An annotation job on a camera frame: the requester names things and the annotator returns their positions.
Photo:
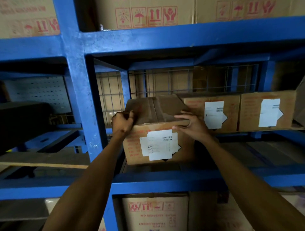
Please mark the person's left hand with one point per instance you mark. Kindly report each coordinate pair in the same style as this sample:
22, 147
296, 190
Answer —
122, 123

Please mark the person's left forearm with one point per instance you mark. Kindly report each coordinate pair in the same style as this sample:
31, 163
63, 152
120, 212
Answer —
90, 185

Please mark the row of top-shelf cartons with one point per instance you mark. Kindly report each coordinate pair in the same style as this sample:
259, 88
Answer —
143, 14

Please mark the blue metal shelving rack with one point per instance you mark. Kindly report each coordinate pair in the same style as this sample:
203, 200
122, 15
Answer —
166, 35

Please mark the red lettered cardboard box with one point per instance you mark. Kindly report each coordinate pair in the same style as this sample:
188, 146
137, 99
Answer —
133, 154
247, 114
233, 119

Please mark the person's right hand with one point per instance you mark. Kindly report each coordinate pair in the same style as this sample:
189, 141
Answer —
195, 129

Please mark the wide wooden plank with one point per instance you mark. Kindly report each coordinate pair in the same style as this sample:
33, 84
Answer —
47, 160

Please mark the person's right forearm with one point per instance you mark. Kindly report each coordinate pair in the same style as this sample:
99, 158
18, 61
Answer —
250, 190

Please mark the grey perforated panel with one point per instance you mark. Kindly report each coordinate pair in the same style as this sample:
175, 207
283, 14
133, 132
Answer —
35, 92

